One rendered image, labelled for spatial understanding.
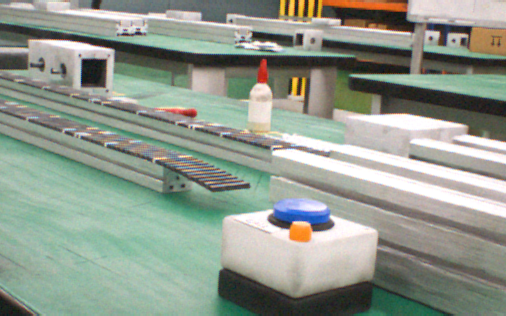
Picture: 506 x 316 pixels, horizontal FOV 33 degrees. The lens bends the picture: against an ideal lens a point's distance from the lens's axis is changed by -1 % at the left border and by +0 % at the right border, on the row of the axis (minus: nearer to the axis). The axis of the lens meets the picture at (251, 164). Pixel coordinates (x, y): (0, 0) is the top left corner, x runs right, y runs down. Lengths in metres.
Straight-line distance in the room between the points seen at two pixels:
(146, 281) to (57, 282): 0.07
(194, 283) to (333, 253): 0.12
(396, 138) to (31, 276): 0.41
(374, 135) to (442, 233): 0.30
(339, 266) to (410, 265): 0.08
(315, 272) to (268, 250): 0.03
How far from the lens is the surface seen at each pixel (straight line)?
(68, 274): 0.66
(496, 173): 0.82
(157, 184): 0.93
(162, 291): 0.63
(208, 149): 1.16
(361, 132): 0.92
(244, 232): 0.59
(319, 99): 3.81
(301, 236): 0.55
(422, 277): 0.64
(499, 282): 0.62
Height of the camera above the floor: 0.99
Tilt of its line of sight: 11 degrees down
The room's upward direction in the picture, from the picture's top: 4 degrees clockwise
